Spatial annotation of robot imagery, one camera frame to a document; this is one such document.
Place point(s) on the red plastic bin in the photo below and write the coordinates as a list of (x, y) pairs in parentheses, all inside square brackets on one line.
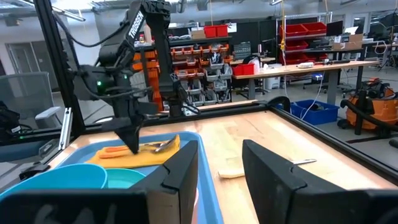
[(222, 30), (210, 31), (314, 28), (243, 69), (293, 30)]

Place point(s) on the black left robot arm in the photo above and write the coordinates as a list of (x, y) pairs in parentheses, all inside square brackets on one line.
[(136, 25)]

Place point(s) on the black aluminium frame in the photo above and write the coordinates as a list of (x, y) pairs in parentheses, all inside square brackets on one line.
[(224, 112)]

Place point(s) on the grey door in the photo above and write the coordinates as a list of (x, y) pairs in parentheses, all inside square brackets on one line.
[(21, 57)]

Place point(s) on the cardboard box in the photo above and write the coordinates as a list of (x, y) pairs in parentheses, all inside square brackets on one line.
[(198, 34), (348, 42)]

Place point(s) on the black electronics box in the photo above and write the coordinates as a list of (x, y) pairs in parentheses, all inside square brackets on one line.
[(7, 121)]

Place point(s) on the grey office chair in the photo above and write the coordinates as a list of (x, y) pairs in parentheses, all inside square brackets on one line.
[(28, 93)]

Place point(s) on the blue plastic bowl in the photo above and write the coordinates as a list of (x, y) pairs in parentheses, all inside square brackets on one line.
[(62, 179)]

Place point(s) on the orange shop vacuum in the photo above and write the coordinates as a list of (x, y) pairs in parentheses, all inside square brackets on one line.
[(382, 109)]

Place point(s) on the silver metal bracket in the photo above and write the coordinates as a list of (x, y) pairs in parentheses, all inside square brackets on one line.
[(66, 127)]

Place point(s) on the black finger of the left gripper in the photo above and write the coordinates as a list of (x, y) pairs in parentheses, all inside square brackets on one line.
[(128, 137), (137, 137)]

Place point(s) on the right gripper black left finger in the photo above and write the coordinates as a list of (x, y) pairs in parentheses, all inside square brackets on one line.
[(93, 208)]

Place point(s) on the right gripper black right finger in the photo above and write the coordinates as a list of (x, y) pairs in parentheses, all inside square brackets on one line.
[(311, 205)]

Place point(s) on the yellow cloth napkin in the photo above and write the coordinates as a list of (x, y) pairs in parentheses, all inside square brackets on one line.
[(130, 161)]

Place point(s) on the black monitor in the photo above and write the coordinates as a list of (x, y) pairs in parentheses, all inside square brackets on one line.
[(334, 28)]

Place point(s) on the white bucket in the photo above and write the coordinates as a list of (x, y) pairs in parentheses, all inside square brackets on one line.
[(273, 82)]

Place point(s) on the wooden workbench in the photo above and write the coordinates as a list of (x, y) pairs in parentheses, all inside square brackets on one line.
[(311, 69)]

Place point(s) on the blue plastic bin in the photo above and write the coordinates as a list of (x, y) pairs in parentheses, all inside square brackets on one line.
[(323, 116)]

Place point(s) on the blue plastic tray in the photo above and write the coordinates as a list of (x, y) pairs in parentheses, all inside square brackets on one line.
[(211, 193)]

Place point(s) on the teal round plate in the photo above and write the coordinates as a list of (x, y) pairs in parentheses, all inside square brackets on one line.
[(124, 179)]

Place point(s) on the parts bin rack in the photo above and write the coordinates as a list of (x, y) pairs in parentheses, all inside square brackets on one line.
[(199, 62)]

